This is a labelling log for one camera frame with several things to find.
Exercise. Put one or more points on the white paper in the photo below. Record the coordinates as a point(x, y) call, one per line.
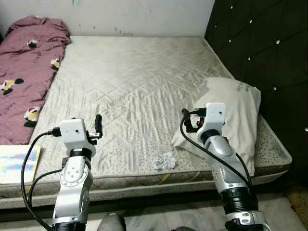
point(164, 162)

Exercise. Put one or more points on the colourful yellow-edged book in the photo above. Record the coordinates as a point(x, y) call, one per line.
point(14, 163)

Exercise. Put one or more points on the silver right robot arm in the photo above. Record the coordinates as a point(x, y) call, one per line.
point(222, 148)

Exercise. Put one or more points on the white pillow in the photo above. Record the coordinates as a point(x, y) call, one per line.
point(238, 108)

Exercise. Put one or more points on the white quilted mattress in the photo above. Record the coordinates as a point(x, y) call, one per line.
point(130, 86)

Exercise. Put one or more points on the pink cartoon print blanket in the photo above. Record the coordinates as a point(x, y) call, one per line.
point(24, 72)

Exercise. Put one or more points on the grey left robot leg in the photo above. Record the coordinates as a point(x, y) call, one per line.
point(110, 224)

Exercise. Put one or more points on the grey robot leg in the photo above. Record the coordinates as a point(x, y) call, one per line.
point(110, 224)
point(183, 229)

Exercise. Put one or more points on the black tufted headboard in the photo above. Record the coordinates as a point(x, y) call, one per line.
point(269, 48)

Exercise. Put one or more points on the grey right robot leg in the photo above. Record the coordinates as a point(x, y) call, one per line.
point(183, 229)

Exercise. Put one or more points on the brown floor mat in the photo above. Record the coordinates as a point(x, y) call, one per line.
point(299, 207)

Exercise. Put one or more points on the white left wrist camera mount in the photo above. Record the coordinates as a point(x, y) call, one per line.
point(72, 132)

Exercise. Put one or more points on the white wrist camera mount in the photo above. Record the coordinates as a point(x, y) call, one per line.
point(214, 115)
point(72, 132)

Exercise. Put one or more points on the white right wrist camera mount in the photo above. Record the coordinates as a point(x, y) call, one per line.
point(214, 115)

